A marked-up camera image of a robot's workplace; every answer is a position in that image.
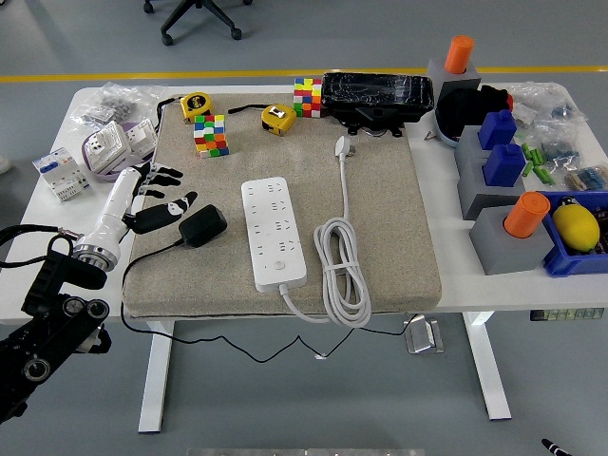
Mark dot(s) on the colourful puzzle cube tower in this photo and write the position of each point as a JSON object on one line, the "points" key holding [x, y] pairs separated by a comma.
{"points": [[307, 97], [211, 138]]}

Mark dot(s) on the orange cylinder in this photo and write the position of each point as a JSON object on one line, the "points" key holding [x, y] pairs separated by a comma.
{"points": [[458, 54], [527, 214]]}

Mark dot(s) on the light blue dish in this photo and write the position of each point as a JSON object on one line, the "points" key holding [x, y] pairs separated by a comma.
{"points": [[444, 135]]}

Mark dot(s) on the table height control panel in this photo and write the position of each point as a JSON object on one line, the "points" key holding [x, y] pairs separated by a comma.
{"points": [[565, 314]]}

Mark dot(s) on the blue plastic bin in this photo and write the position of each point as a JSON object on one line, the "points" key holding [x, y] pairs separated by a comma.
{"points": [[570, 266]]}

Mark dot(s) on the clear bag of blue parts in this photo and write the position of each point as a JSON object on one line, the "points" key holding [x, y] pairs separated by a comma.
{"points": [[560, 149]]}

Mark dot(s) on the black film-wrapped box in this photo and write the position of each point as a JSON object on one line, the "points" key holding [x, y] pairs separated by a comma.
{"points": [[380, 95]]}

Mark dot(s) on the yellow tape measure silver clip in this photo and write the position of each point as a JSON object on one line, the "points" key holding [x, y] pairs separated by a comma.
{"points": [[278, 121]]}

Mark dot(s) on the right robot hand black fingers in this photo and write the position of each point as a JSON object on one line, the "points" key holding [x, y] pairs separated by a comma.
{"points": [[551, 447]]}

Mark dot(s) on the white power strip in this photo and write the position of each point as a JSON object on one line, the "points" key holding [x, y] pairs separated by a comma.
{"points": [[271, 237]]}

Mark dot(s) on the small black yellow toy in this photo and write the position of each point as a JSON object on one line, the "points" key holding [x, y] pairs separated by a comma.
{"points": [[566, 201]]}

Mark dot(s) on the small red object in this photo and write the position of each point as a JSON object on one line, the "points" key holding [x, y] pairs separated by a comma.
{"points": [[509, 101]]}

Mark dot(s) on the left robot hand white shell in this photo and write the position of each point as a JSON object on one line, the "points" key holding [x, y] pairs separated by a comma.
{"points": [[114, 209]]}

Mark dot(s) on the clear bag of connectors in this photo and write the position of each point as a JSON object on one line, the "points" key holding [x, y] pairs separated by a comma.
{"points": [[586, 178]]}

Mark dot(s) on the black power adapter plug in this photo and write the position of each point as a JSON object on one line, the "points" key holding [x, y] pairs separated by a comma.
{"points": [[202, 225]]}

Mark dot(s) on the grey block with hole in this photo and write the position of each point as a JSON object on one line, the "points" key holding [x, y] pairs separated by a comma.
{"points": [[499, 252], [437, 71], [468, 142], [475, 190]]}

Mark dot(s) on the white table leg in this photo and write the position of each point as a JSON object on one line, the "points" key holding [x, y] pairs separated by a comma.
{"points": [[154, 380], [489, 370]]}

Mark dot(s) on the beige mat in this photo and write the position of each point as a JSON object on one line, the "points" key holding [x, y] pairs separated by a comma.
{"points": [[380, 214]]}

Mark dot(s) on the silver metal floor box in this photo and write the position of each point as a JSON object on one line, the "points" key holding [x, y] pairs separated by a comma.
{"points": [[423, 335]]}

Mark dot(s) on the clear bag of small parts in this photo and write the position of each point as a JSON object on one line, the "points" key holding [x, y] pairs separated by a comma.
{"points": [[546, 102]]}

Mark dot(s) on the purple tray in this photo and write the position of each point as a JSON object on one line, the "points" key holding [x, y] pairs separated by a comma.
{"points": [[102, 176]]}

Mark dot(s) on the green wall anchor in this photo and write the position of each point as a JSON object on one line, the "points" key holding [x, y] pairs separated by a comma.
{"points": [[547, 177], [525, 151], [539, 171], [536, 156], [528, 168]]}

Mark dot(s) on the blue block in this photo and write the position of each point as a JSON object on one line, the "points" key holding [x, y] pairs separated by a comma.
{"points": [[503, 166], [496, 130]]}

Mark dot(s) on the yellow tape measure black label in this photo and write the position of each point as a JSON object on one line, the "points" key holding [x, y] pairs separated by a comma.
{"points": [[196, 107]]}

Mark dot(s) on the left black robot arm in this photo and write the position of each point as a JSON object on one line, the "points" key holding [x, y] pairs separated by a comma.
{"points": [[52, 280]]}

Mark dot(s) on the yellow lemon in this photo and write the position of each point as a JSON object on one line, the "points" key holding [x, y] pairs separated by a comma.
{"points": [[575, 225]]}

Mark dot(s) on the black cloth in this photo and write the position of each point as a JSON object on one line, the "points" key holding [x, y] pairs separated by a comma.
{"points": [[461, 109]]}

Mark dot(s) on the black office chair base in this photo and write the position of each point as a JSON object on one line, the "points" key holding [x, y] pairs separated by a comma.
{"points": [[167, 38]]}

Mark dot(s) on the white wall socket panel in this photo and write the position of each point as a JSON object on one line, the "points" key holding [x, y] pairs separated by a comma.
{"points": [[107, 145], [140, 135]]}

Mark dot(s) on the clear bag of grey parts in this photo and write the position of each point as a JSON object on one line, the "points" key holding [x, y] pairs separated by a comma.
{"points": [[114, 102]]}

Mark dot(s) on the white circuit breaker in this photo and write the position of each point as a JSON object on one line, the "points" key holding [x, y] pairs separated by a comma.
{"points": [[62, 176]]}

